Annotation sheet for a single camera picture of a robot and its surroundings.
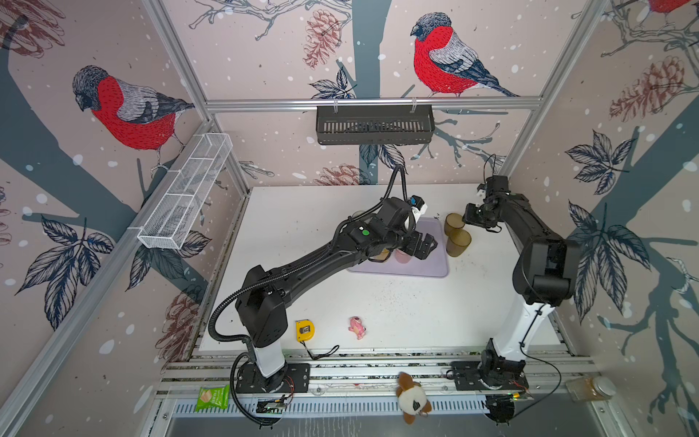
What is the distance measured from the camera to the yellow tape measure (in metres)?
0.81

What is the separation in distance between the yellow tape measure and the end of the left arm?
0.40 meters

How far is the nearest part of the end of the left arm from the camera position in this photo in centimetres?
67
